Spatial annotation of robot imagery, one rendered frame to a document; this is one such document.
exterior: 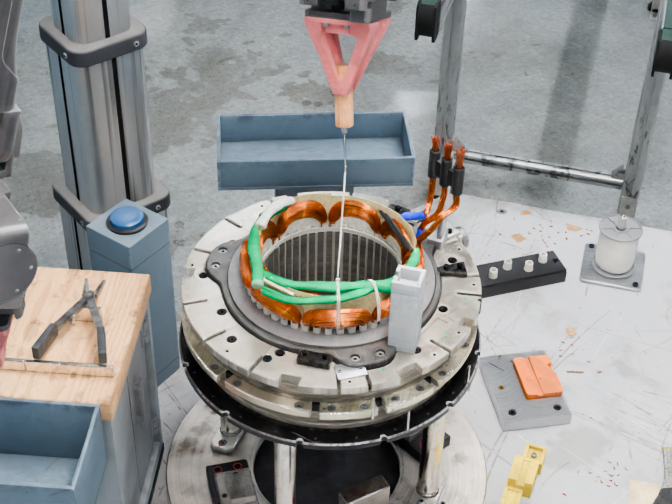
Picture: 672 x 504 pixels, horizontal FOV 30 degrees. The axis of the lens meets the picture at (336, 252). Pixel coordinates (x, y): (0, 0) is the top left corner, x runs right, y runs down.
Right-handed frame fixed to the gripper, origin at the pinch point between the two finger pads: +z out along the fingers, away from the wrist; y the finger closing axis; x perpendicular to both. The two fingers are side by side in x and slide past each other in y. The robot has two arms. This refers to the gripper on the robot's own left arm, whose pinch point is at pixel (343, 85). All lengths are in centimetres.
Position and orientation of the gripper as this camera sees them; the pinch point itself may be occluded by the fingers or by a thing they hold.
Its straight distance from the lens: 120.5
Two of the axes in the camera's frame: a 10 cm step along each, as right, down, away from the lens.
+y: 3.3, -2.7, 9.0
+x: -9.4, -1.6, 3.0
